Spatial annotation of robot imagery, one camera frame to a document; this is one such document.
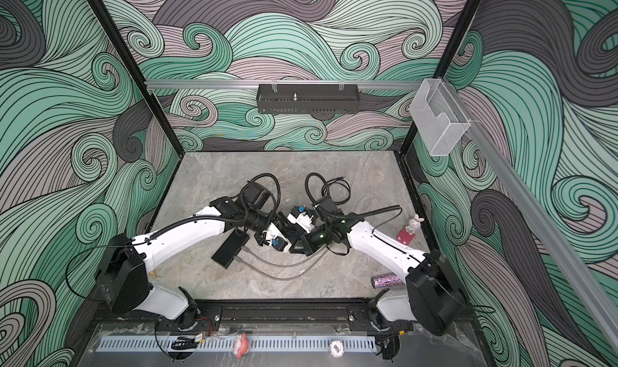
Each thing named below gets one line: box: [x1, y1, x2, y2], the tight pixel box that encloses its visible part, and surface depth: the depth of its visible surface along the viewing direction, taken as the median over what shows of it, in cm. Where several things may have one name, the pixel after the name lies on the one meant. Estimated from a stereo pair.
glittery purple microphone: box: [370, 272, 404, 289], surface depth 79 cm
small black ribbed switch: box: [210, 227, 251, 270], surface depth 87 cm
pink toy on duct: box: [232, 332, 250, 360], surface depth 66 cm
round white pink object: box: [329, 339, 345, 359], surface depth 65 cm
